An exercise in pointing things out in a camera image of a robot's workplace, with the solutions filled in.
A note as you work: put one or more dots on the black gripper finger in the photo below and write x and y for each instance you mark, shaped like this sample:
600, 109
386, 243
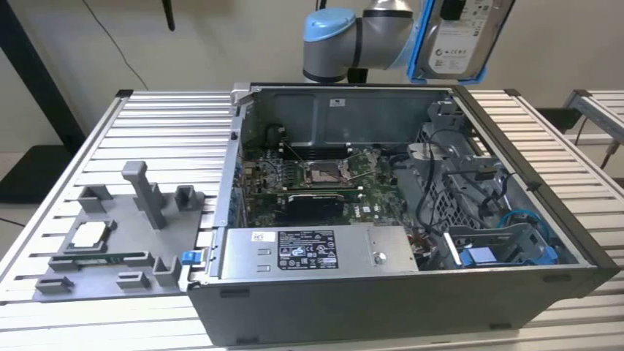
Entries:
452, 9

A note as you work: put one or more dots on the hard disk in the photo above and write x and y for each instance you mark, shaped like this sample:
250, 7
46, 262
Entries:
458, 47

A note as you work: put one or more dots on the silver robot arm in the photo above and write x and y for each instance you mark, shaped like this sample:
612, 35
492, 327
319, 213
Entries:
331, 51

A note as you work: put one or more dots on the blue carrier in disk bay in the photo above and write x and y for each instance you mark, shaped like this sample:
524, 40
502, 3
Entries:
480, 256

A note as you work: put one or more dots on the white case sticker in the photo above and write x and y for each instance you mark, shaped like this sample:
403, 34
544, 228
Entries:
338, 102

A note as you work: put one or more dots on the black box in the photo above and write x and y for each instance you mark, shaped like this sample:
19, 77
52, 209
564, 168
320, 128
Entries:
558, 117

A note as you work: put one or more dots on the metal slat side table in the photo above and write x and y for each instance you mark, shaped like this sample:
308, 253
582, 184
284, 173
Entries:
604, 106

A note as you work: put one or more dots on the RAM slot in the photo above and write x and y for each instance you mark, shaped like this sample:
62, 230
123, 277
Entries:
322, 188
316, 150

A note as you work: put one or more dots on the CPU socket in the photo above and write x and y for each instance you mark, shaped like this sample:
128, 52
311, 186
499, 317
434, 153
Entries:
324, 175

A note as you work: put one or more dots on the grey metal drive cage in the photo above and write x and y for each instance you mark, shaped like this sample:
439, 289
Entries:
454, 204

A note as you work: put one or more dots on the green motherboard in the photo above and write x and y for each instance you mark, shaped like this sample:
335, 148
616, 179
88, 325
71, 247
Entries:
386, 208

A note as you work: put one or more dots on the black antenna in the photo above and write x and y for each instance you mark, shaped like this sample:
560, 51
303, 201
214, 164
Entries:
168, 14

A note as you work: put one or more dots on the black graphics card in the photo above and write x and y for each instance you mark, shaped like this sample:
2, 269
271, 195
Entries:
312, 208

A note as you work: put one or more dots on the silver power supply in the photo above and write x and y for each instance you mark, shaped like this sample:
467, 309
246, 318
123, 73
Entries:
244, 252

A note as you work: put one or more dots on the open grey PC case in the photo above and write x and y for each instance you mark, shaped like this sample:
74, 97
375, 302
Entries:
342, 311

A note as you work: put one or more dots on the black slanted pole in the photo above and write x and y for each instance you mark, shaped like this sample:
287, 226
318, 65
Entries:
44, 80

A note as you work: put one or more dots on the blue case latch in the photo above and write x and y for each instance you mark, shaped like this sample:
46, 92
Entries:
190, 257

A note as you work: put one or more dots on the grey parts rack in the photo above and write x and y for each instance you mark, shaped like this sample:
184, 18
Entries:
131, 241

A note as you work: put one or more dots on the silver CPU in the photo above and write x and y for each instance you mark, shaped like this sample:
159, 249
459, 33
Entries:
90, 233

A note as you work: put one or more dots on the green RAM stick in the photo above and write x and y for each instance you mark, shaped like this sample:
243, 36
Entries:
115, 259

